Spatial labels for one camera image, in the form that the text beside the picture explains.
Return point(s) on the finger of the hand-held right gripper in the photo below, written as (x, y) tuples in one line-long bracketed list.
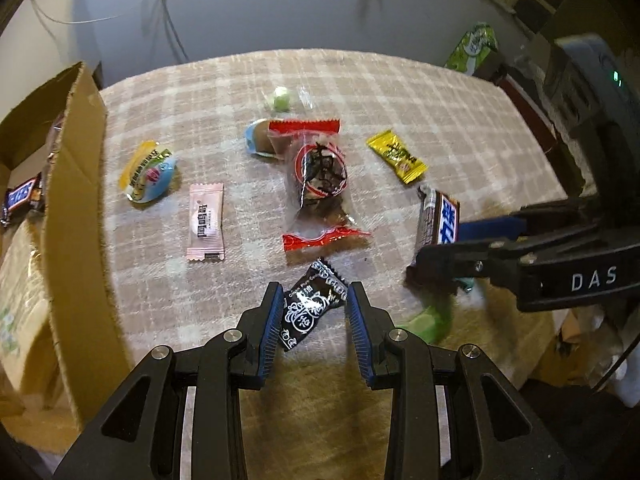
[(490, 228), (450, 262)]

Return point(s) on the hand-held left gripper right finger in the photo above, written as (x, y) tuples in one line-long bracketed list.
[(357, 330)]

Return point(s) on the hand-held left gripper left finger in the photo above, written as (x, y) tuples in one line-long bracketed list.
[(272, 330)]

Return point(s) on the black candy packet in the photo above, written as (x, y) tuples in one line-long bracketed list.
[(310, 310)]

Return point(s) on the brown chocolate bar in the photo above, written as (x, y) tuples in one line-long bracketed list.
[(435, 220), (20, 196)]

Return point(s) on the bright green snack packet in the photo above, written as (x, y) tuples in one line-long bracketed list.
[(430, 325)]

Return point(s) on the yellow candy packet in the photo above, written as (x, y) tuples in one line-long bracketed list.
[(397, 156)]

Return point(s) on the pink candy packet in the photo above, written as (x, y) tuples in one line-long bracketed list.
[(205, 220)]

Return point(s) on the red edged clear snack packet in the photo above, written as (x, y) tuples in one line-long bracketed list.
[(320, 180)]

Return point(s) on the blue jelly cup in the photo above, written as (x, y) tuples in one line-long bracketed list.
[(256, 140)]

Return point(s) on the yellow lid jelly cup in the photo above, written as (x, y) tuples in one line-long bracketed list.
[(150, 175)]

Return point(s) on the cardboard box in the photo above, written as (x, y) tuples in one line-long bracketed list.
[(75, 210)]

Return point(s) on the green round candy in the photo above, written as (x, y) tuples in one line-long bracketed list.
[(281, 98)]

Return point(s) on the dark wooden furniture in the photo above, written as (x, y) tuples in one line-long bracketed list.
[(525, 110)]

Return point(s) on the green snack bag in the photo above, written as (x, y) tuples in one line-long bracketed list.
[(472, 47)]

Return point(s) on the clear empty wrapper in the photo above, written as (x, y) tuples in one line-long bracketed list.
[(305, 97)]

